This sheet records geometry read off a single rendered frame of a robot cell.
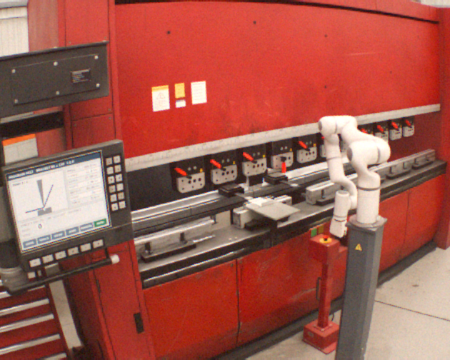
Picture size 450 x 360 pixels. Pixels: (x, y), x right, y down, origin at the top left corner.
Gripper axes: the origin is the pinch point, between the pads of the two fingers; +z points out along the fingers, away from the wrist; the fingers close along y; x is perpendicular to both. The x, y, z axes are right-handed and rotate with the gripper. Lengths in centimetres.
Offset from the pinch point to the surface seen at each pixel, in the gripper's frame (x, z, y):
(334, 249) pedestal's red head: -9.0, -0.4, 6.1
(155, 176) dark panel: -70, -30, -89
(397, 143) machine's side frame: 182, -13, -76
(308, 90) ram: 6, -84, -36
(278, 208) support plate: -32.5, -24.4, -18.5
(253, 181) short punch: -36, -35, -36
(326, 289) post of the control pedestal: -7.7, 30.3, 3.1
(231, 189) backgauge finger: -37, -24, -56
